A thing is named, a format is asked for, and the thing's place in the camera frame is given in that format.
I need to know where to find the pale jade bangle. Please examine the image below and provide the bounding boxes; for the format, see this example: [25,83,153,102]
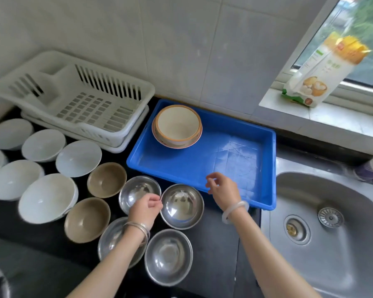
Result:
[221,201,250,225]

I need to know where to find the silver wrist bangles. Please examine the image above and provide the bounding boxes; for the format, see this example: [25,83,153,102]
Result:
[123,222,150,247]

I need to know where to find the brown bowl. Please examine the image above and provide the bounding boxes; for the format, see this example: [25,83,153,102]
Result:
[64,197,111,244]
[87,162,127,199]

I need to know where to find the cream plate with orange rim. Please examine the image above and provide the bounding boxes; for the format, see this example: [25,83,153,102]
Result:
[152,116,203,149]

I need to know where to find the white and yellow flour bag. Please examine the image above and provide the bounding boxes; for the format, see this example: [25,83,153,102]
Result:
[281,31,372,108]

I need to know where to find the stainless steel bowl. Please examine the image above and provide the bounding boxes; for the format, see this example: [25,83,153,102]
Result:
[144,229,193,287]
[160,184,205,231]
[98,217,150,270]
[119,176,162,215]

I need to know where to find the stack of paper cups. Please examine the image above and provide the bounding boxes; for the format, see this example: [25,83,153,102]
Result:
[354,156,373,185]

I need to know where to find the blue plastic tray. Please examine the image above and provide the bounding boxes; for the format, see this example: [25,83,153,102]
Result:
[126,99,277,211]

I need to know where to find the white drip tray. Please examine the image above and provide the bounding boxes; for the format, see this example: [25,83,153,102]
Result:
[21,105,150,154]

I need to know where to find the cream bowl with orange rim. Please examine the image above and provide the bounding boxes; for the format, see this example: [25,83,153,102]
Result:
[155,105,202,146]

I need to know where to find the person's right hand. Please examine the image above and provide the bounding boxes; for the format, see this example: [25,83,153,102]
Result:
[205,172,242,212]

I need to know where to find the white plastic dish rack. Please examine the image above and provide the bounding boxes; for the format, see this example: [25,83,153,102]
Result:
[0,50,156,148]

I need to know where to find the person's left forearm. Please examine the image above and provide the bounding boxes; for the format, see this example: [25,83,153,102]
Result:
[67,226,150,298]

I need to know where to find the stainless steel sink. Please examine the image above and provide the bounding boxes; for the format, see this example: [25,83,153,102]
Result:
[260,156,373,298]

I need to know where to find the metal sink strainer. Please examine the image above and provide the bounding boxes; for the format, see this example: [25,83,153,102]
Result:
[318,207,344,229]

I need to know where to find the group of white bowls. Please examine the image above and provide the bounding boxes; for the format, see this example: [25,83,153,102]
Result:
[0,118,103,225]

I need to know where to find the person's right forearm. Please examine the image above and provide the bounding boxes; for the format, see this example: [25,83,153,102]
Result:
[227,208,322,298]

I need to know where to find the person's left hand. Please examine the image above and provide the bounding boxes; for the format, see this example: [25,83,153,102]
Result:
[127,193,164,230]

